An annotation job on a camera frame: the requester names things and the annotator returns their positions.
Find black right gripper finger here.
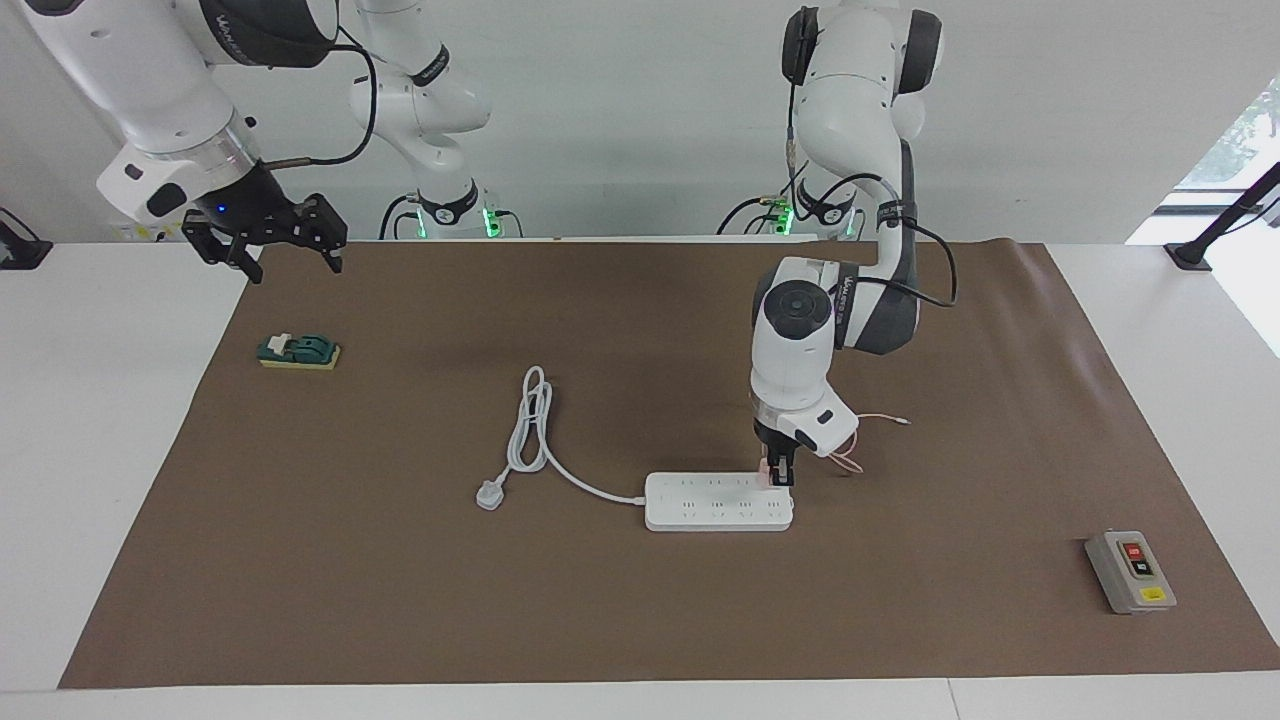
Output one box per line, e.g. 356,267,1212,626
305,195,348,273
183,218,263,285

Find pink charging cable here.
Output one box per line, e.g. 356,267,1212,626
825,410,911,476

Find white power strip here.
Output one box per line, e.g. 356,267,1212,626
644,472,796,533

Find brown table mat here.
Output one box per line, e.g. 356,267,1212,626
58,238,1280,689

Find black table clamp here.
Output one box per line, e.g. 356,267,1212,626
0,207,53,271

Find black angled stand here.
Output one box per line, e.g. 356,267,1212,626
1165,160,1280,273

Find window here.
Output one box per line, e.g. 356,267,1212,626
1175,80,1280,191

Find black right base cable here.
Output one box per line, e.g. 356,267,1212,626
378,190,426,241

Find black base cable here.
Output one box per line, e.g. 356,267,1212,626
378,190,426,241
715,180,801,238

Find white wall socket box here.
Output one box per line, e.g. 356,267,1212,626
110,218,196,244

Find green knife switch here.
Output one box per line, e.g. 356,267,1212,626
257,333,342,372

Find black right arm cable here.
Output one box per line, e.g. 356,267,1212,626
262,25,379,171

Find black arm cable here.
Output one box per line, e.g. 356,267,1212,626
262,25,379,171
785,85,958,306

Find black left base cable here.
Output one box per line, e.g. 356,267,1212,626
715,180,801,238

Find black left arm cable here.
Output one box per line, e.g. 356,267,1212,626
785,85,958,306

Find white power cord with plug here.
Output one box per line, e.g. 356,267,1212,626
475,366,649,512

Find grey on-off switch box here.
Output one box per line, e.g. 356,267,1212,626
1085,530,1178,615

